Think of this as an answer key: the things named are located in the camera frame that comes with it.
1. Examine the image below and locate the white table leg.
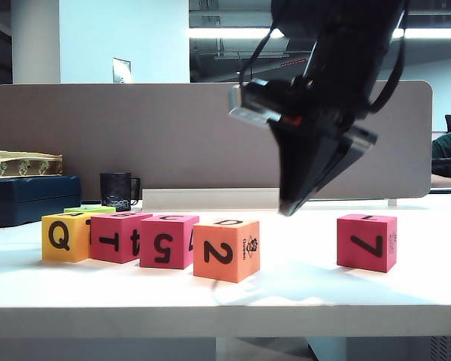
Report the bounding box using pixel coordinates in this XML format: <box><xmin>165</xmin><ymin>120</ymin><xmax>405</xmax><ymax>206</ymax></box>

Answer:
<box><xmin>306</xmin><ymin>337</ymin><xmax>349</xmax><ymax>361</ymax></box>

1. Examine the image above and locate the white cable tray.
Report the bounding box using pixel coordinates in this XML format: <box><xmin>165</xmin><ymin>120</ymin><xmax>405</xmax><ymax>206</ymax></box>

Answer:
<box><xmin>141</xmin><ymin>187</ymin><xmax>286</xmax><ymax>212</ymax></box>

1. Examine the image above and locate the dark blue case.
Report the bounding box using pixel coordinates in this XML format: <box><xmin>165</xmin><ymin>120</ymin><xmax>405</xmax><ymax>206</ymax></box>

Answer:
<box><xmin>0</xmin><ymin>174</ymin><xmax>82</xmax><ymax>229</ymax></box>

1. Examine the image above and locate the gold ornate box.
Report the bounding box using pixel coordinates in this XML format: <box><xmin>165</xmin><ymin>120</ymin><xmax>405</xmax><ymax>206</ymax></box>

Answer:
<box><xmin>0</xmin><ymin>150</ymin><xmax>64</xmax><ymax>178</ymax></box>

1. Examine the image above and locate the grey desk partition panel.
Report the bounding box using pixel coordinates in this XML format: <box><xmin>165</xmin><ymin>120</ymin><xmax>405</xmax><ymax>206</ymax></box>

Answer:
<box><xmin>0</xmin><ymin>80</ymin><xmax>433</xmax><ymax>200</ymax></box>

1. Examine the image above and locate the person in dark green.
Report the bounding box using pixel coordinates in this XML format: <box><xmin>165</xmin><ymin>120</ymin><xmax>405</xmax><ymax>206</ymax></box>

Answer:
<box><xmin>431</xmin><ymin>127</ymin><xmax>451</xmax><ymax>177</ymax></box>

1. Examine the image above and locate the orange foam block 2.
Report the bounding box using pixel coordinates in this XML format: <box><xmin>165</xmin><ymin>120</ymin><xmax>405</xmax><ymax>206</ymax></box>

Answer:
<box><xmin>192</xmin><ymin>219</ymin><xmax>261</xmax><ymax>284</ymax></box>

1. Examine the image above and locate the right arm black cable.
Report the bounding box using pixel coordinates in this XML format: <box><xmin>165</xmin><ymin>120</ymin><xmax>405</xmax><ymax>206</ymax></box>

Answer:
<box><xmin>360</xmin><ymin>7</ymin><xmax>407</xmax><ymax>120</ymax></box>
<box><xmin>238</xmin><ymin>22</ymin><xmax>286</xmax><ymax>89</ymax></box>

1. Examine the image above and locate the pink foam block 4 5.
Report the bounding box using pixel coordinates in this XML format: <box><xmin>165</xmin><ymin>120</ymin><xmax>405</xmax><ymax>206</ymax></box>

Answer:
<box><xmin>138</xmin><ymin>214</ymin><xmax>200</xmax><ymax>270</ymax></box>

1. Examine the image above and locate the pink foam block 7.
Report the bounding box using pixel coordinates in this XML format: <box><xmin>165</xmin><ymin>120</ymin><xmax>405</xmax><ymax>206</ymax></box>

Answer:
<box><xmin>336</xmin><ymin>214</ymin><xmax>398</xmax><ymax>275</ymax></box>

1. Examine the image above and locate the pink foam block T 4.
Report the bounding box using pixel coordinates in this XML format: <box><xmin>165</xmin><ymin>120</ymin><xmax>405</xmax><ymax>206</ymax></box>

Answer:
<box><xmin>89</xmin><ymin>212</ymin><xmax>153</xmax><ymax>264</ymax></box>

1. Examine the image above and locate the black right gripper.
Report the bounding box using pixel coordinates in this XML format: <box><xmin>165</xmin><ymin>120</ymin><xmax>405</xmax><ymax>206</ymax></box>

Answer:
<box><xmin>268</xmin><ymin>74</ymin><xmax>380</xmax><ymax>217</ymax></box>

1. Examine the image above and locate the green foam block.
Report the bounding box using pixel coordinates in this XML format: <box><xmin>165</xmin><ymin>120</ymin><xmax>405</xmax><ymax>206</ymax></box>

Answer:
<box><xmin>63</xmin><ymin>205</ymin><xmax>117</xmax><ymax>214</ymax></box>

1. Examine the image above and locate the black mug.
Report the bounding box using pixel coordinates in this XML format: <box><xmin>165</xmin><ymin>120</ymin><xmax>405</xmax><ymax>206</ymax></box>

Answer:
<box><xmin>98</xmin><ymin>171</ymin><xmax>141</xmax><ymax>213</ymax></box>

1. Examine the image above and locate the paper sign on pillar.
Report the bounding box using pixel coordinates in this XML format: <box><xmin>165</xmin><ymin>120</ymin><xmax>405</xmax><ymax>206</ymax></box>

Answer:
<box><xmin>111</xmin><ymin>56</ymin><xmax>132</xmax><ymax>84</ymax></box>

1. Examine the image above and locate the yellow foam block Q T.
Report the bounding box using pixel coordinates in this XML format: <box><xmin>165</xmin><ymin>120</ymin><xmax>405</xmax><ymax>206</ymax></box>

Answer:
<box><xmin>41</xmin><ymin>212</ymin><xmax>93</xmax><ymax>263</ymax></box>

